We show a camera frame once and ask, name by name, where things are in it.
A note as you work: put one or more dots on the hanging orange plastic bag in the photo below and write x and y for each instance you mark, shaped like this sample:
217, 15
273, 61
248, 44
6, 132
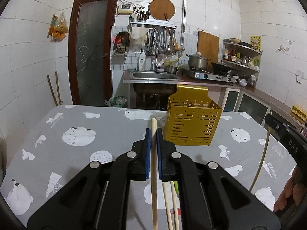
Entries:
58, 28

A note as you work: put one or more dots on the yellow wall poster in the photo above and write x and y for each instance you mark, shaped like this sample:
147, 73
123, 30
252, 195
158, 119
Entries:
255, 42

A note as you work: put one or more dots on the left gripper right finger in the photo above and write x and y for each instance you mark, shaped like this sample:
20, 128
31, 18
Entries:
166, 168

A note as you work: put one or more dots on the steel sink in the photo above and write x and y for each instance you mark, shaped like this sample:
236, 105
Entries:
146, 82

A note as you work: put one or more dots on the wooden chopstick on table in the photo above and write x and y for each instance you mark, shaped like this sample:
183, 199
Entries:
167, 207

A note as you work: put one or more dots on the dark framed glass door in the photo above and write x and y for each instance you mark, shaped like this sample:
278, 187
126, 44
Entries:
89, 49

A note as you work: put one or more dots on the wooden chopstick beside green utensil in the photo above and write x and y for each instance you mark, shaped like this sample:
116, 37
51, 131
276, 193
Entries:
174, 200

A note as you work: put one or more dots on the person's right hand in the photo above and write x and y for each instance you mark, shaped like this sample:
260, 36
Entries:
296, 191

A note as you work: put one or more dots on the corner wall shelf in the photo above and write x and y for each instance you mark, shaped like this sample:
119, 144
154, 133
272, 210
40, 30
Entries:
243, 59

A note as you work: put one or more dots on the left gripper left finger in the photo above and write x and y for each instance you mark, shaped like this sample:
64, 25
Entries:
141, 167

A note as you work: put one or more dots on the yellow perforated utensil holder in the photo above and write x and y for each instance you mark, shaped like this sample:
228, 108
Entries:
192, 116

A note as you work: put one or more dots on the black wok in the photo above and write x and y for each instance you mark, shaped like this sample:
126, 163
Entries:
220, 68

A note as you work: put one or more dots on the steel cooking pot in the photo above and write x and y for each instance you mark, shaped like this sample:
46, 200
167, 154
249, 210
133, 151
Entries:
197, 61

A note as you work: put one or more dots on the egg tray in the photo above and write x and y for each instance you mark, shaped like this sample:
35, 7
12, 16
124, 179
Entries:
299, 112

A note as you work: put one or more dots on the green handled utensil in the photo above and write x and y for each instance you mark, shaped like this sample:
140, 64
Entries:
176, 187

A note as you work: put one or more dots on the round wooden board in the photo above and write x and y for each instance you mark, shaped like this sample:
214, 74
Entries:
161, 9

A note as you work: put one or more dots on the gas stove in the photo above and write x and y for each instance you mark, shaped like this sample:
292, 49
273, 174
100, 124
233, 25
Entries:
204, 75

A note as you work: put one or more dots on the white detergent bottle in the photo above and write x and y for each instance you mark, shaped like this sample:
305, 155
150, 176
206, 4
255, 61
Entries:
142, 61

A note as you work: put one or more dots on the wooden cutting board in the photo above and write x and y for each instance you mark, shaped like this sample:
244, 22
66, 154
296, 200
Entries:
208, 45

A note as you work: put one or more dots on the hanging utensil rack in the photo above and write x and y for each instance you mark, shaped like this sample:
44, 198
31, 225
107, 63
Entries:
151, 34

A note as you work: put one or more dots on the wooden stick against wall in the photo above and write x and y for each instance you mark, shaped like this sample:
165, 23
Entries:
51, 90

